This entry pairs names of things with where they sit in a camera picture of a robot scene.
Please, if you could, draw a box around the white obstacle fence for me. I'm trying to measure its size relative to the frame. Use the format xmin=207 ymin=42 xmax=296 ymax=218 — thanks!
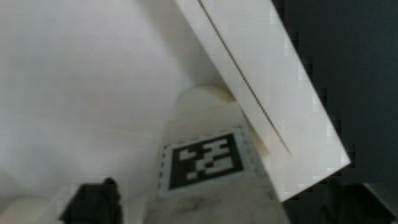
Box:
xmin=198 ymin=0 xmax=353 ymax=203

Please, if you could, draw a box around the white leg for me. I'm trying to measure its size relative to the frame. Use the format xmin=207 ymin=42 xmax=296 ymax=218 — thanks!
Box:
xmin=143 ymin=85 xmax=290 ymax=224

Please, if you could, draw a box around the white square table top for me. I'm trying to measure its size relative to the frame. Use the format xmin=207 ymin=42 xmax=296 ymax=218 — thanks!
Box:
xmin=0 ymin=0 xmax=287 ymax=224

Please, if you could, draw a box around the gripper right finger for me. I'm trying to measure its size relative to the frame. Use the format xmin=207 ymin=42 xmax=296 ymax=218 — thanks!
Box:
xmin=340 ymin=183 xmax=398 ymax=224

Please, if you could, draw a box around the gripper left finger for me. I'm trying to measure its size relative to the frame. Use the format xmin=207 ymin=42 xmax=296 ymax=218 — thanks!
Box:
xmin=59 ymin=178 xmax=123 ymax=224

